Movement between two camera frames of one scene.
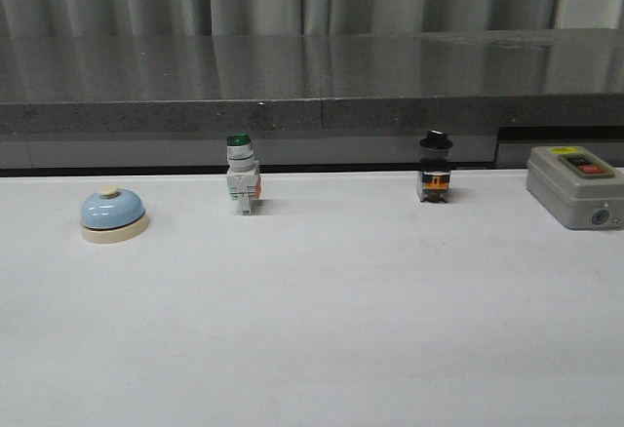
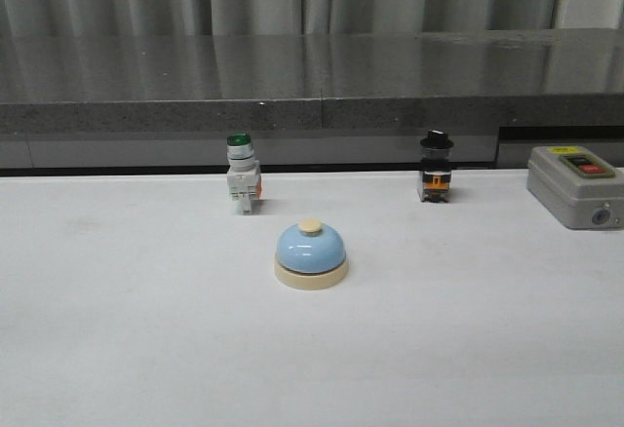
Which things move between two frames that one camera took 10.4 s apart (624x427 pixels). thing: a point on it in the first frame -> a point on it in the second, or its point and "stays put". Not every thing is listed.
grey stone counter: (343, 99) stays put
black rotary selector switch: (435, 170) stays put
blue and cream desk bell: (113, 215) -> (311, 256)
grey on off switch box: (580, 190) stays put
